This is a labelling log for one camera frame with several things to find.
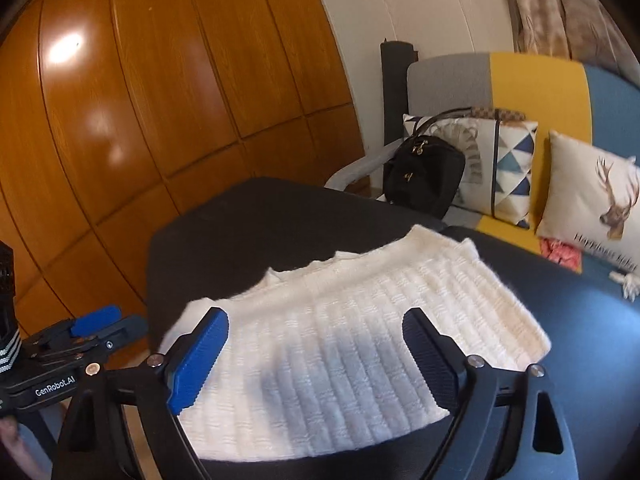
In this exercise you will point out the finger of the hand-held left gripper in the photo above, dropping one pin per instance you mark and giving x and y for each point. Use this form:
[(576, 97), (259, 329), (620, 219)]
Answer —
[(127, 332), (95, 320)]

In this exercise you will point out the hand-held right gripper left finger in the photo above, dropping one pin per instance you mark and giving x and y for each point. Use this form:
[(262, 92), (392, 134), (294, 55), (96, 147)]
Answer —
[(200, 360)]

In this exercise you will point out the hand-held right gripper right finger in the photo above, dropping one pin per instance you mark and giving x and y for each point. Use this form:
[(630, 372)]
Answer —
[(430, 360)]

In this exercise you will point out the white knit sweater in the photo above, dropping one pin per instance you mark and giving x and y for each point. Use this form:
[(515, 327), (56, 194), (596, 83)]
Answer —
[(375, 300)]

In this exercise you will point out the person's left hand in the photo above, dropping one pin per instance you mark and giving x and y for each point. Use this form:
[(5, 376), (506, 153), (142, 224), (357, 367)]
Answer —
[(12, 450)]

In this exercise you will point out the pink knit cloth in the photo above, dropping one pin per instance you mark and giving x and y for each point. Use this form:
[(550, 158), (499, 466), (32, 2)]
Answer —
[(560, 255)]

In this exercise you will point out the black handbag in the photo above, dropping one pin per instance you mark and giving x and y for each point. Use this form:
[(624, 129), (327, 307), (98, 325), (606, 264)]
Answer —
[(425, 175)]

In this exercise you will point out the triangle pattern pillow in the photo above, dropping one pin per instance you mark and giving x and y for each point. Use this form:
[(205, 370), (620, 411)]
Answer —
[(510, 170)]

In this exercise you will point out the white cotton glove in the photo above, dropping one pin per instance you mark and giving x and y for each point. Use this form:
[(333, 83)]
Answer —
[(627, 280)]

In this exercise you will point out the deer print pillow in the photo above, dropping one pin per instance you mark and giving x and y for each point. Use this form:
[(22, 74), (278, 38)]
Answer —
[(570, 185)]

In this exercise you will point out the brown checkered pouch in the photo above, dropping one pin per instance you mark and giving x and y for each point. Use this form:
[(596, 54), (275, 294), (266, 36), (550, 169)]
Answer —
[(500, 114)]

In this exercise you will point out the grey yellow blue sofa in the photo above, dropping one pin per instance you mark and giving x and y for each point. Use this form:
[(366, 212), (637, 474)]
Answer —
[(530, 85)]

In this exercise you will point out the beige patterned curtain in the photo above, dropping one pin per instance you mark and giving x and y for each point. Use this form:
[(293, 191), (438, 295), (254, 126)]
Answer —
[(550, 5)]

